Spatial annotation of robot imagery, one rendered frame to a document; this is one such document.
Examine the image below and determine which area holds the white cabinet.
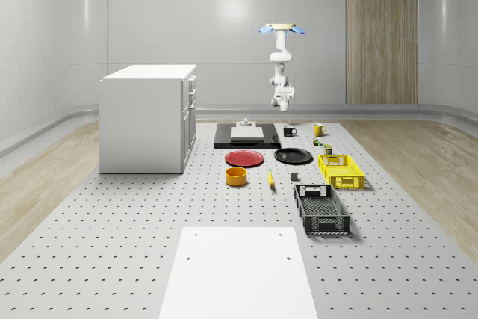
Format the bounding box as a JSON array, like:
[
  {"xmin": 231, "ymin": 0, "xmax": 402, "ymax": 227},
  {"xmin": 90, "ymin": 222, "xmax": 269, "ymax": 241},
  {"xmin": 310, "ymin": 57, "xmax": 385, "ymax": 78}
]
[{"xmin": 99, "ymin": 64, "xmax": 198, "ymax": 175}]

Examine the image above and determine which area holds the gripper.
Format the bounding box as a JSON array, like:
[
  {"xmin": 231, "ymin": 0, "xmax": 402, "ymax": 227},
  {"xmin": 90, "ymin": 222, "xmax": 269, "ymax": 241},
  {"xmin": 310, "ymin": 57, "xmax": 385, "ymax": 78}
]
[{"xmin": 274, "ymin": 85, "xmax": 297, "ymax": 99}]

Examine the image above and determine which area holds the yellow bowl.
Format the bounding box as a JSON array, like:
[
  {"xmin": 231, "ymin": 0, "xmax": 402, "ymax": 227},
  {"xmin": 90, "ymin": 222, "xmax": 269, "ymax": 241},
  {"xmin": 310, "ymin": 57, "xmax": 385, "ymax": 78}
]
[{"xmin": 225, "ymin": 167, "xmax": 248, "ymax": 187}]

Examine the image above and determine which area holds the yellow basket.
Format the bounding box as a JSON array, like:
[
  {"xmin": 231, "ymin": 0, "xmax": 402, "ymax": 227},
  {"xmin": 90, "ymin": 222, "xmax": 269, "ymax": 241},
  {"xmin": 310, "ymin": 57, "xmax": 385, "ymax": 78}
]
[{"xmin": 317, "ymin": 153, "xmax": 366, "ymax": 190}]

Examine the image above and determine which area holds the drone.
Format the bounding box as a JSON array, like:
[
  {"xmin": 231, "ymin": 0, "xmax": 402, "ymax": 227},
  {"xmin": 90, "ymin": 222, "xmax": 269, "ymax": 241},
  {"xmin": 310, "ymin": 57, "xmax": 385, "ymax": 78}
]
[{"xmin": 259, "ymin": 22, "xmax": 305, "ymax": 36}]

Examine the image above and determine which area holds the black plate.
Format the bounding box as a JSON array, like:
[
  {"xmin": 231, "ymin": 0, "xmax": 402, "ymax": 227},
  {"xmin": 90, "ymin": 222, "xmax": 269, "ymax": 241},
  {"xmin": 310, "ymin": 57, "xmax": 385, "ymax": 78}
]
[{"xmin": 273, "ymin": 147, "xmax": 314, "ymax": 165}]

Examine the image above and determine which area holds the white board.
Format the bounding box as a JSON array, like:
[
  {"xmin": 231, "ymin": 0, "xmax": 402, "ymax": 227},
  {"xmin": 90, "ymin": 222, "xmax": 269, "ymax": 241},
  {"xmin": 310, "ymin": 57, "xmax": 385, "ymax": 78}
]
[{"xmin": 158, "ymin": 226, "xmax": 319, "ymax": 319}]

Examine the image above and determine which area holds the red plate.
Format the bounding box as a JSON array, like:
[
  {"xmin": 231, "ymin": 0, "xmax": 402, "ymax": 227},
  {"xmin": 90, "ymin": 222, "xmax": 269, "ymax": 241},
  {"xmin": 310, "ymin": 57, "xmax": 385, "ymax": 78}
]
[{"xmin": 224, "ymin": 149, "xmax": 264, "ymax": 167}]

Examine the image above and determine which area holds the dark grey basket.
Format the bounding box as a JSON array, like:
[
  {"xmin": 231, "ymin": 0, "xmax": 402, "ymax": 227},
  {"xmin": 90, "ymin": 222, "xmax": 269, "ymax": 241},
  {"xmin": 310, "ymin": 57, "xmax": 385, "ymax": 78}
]
[{"xmin": 294, "ymin": 183, "xmax": 352, "ymax": 237}]

